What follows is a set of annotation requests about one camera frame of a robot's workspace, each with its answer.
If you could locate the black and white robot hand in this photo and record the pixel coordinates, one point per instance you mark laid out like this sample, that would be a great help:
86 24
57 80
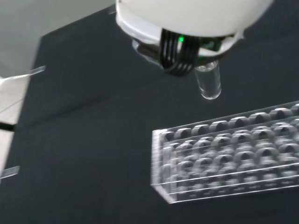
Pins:
187 16

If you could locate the clear plastic test tube rack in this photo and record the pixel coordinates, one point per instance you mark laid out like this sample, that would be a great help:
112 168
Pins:
229 158

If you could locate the black bench cloth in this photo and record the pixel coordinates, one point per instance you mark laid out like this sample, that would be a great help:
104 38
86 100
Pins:
93 140

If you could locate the clear cloth clip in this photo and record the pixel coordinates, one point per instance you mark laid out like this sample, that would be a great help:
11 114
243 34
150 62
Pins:
10 172
37 70

